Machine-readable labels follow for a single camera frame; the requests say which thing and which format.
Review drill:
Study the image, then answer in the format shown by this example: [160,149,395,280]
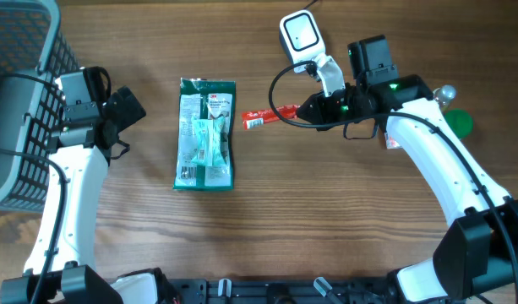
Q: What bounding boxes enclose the small red white carton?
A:
[384,133,401,149]

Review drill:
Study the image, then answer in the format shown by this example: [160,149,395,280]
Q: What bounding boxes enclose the yellow dish soap bottle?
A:
[433,84,456,112]

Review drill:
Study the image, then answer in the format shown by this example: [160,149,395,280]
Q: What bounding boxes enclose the green foil packet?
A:
[173,79,236,191]

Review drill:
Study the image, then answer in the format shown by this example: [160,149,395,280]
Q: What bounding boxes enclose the light green tissue pack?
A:
[192,117,226,167]

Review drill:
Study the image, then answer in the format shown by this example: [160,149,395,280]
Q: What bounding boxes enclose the red white snack packet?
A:
[241,105,299,130]

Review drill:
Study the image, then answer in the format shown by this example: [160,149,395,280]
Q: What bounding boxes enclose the green lid white jar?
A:
[444,109,473,139]

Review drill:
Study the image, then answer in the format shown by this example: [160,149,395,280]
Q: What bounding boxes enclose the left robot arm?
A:
[0,67,177,303]

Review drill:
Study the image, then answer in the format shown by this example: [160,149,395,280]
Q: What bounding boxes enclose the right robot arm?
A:
[297,35,518,303]

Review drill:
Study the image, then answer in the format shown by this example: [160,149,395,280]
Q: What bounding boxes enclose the white barcode scanner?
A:
[279,9,327,66]

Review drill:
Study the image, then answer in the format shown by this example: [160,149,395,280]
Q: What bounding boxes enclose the grey plastic mesh basket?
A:
[0,0,79,213]

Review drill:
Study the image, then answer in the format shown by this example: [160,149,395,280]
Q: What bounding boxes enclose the black right camera cable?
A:
[268,61,518,304]

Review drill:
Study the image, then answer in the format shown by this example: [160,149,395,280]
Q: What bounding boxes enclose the black camera cable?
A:
[268,61,518,304]
[0,72,69,304]

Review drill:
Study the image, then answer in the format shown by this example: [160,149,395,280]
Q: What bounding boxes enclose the black left camera cable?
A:
[0,72,69,304]

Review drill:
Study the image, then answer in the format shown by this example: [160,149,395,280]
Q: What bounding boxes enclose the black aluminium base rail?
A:
[162,277,408,304]

